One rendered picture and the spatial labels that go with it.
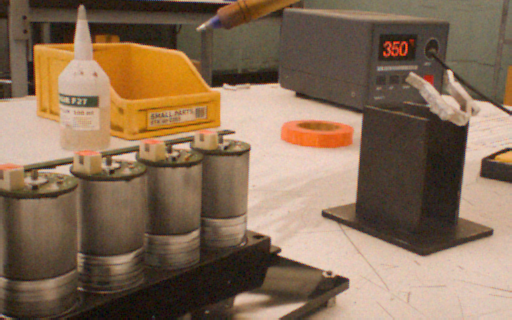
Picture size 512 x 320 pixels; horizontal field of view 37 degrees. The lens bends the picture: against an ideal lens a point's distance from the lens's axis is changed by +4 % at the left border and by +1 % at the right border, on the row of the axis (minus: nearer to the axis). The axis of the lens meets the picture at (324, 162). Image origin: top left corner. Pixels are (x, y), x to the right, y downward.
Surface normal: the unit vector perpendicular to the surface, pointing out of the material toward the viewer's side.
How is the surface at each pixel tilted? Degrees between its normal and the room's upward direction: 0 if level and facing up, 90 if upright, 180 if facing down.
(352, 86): 90
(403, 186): 90
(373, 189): 90
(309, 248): 0
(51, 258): 90
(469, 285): 0
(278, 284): 0
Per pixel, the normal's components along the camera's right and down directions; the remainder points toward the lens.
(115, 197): 0.46, 0.24
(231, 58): 0.73, 0.21
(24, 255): 0.04, 0.24
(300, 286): 0.07, -0.97
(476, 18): -0.68, 0.14
